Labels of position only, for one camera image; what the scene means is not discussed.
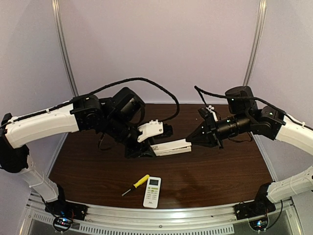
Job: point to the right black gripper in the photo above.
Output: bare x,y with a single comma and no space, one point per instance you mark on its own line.
213,131

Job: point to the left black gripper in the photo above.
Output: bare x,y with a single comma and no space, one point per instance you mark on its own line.
136,149

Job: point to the slim white remote control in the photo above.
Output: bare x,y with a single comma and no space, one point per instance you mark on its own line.
172,147

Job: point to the yellow handled screwdriver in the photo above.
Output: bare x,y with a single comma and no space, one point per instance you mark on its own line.
137,184

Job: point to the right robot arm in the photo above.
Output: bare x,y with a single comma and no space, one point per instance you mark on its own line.
255,115

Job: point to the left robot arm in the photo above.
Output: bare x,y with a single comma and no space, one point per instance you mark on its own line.
109,116

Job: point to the white air conditioner remote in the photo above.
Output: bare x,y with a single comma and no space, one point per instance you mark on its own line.
151,196

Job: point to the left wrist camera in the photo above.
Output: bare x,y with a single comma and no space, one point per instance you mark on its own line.
154,129

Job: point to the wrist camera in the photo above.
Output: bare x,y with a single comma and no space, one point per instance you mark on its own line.
208,111
154,129

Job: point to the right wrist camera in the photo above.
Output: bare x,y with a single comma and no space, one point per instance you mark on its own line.
208,111

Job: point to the curved aluminium front rail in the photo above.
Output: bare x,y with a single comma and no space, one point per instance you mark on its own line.
219,220

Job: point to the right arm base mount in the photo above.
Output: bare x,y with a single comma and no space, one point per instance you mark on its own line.
256,213

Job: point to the right aluminium frame post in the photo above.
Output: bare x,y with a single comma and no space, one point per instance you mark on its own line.
259,28

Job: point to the aluminium frame post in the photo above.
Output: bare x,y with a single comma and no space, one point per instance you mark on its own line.
62,42
259,28

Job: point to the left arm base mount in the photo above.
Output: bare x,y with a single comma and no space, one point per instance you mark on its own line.
65,213

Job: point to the left aluminium frame post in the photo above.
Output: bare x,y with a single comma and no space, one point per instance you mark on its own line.
62,42

